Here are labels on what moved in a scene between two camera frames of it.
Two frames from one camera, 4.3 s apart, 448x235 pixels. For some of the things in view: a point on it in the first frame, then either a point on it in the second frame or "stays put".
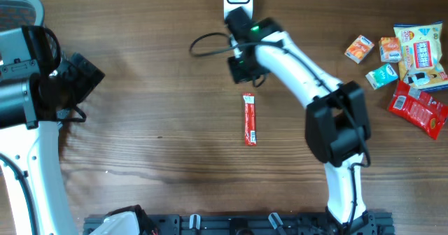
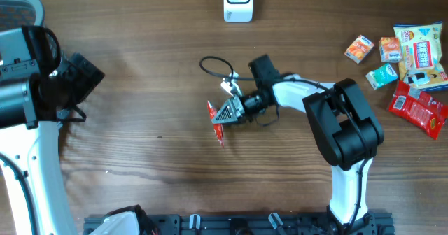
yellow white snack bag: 421,60 stays put
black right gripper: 239,75 to 239,113
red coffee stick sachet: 250,124 to 218,128
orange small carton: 359,48 stays put
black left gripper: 86,84 stays put
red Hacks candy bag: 418,108 stays put
